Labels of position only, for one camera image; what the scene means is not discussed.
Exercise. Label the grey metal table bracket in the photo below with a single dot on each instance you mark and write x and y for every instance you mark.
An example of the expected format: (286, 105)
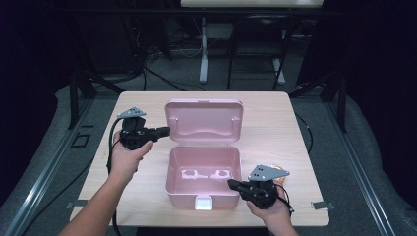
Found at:
(323, 205)
(72, 205)

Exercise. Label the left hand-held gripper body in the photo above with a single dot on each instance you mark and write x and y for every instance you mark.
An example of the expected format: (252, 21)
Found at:
(134, 134)

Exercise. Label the round gold tin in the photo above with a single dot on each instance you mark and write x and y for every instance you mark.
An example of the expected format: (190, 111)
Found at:
(281, 176)

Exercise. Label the pink plastic medicine box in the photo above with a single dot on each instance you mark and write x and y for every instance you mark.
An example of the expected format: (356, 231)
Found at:
(203, 164)

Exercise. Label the person's right hand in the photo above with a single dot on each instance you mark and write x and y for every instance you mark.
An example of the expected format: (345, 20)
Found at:
(277, 214)

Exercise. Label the black chair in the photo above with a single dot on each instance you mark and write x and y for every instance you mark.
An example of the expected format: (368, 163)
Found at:
(259, 36)

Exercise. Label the aluminium floor rail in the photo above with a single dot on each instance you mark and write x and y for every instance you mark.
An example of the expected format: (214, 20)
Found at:
(360, 170)
(49, 167)

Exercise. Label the white desk with white legs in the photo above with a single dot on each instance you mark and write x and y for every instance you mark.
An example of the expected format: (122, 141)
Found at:
(204, 49)

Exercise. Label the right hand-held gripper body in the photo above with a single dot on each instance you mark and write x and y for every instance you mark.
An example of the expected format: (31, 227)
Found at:
(260, 193)

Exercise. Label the black square floor frame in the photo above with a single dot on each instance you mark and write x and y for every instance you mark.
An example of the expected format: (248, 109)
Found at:
(74, 140)

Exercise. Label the dark curtain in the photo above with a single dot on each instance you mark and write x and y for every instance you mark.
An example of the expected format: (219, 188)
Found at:
(383, 82)
(26, 82)

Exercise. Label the person's left hand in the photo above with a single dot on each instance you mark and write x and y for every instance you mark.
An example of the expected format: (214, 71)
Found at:
(124, 162)

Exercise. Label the black metal stand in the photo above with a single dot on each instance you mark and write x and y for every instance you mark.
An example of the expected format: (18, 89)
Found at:
(73, 98)
(342, 101)

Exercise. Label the black horizontal frame bar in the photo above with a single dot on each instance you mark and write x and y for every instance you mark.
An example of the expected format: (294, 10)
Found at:
(164, 11)

